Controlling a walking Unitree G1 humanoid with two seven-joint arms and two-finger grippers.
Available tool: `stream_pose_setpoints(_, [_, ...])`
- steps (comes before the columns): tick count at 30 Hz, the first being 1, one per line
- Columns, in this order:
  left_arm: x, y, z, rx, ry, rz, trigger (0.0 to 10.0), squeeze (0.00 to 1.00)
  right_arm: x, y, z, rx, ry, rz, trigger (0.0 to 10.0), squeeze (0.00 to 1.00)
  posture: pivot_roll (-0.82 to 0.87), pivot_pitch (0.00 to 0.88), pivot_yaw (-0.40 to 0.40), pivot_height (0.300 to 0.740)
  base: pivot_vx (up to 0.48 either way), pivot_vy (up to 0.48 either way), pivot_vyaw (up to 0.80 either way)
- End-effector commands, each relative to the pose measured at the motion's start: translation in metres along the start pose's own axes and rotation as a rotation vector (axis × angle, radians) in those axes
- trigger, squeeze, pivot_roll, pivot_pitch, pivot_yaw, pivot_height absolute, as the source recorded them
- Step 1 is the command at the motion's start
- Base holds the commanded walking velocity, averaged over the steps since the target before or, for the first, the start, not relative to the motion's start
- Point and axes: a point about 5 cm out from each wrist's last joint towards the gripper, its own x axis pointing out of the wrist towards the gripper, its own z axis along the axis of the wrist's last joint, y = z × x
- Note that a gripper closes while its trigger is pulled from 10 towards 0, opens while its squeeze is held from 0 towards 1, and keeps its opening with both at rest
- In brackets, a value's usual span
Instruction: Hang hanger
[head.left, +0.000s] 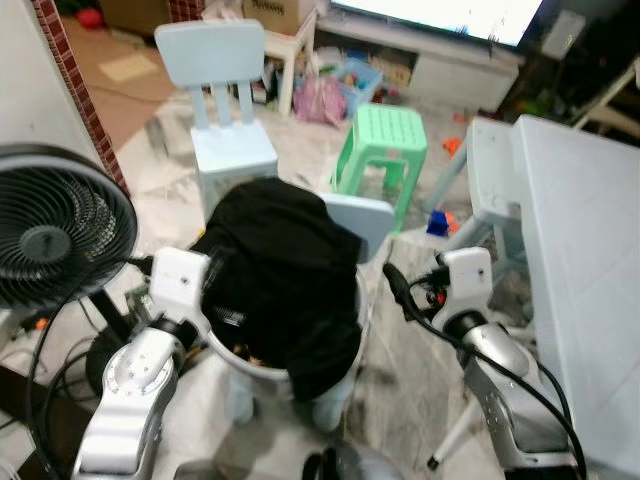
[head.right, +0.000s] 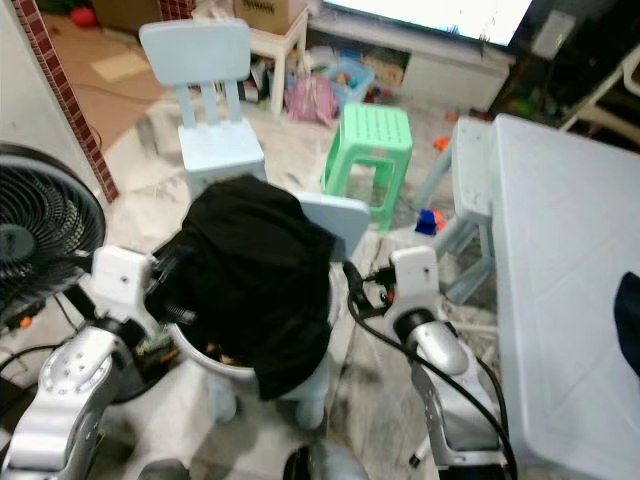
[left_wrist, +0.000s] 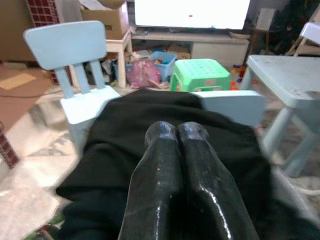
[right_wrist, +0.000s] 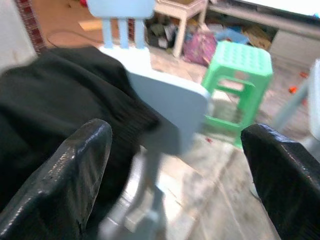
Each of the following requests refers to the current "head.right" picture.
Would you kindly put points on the pink patterned bag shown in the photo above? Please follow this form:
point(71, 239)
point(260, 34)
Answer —
point(310, 100)

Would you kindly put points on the green plastic stool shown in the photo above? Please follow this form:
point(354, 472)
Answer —
point(370, 125)

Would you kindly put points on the brown cardboard box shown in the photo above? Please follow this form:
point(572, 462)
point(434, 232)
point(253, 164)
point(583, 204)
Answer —
point(265, 12)

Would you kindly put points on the small white table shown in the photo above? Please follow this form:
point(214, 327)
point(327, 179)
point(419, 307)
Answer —
point(285, 45)

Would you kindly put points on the small orange toy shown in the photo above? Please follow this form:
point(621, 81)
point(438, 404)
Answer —
point(442, 143)

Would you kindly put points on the black fleece jacket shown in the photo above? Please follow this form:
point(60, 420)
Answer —
point(250, 270)

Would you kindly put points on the flat screen television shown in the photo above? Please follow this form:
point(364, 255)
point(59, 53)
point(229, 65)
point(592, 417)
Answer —
point(440, 15)

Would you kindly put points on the red ball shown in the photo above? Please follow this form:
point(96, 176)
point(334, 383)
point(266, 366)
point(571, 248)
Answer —
point(83, 17)

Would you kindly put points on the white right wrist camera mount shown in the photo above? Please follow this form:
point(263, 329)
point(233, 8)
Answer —
point(415, 280)

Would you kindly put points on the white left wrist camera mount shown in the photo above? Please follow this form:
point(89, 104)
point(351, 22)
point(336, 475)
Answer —
point(120, 285)

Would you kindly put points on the white round plastic tub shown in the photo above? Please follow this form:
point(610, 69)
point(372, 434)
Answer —
point(210, 362)

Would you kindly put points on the white television stand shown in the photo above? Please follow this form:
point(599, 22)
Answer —
point(445, 80)

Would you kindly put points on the blue plastic basket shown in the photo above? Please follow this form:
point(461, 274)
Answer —
point(355, 80)

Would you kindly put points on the blue red toy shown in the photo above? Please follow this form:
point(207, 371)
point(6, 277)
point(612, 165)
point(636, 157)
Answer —
point(428, 222)

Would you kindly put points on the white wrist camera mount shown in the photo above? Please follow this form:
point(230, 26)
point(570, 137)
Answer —
point(120, 285)
point(415, 280)

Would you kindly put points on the black floor fan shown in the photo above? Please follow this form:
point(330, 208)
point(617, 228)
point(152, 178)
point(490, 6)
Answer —
point(40, 240)

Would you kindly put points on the navy blue garment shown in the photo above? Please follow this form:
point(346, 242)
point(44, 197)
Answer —
point(630, 325)

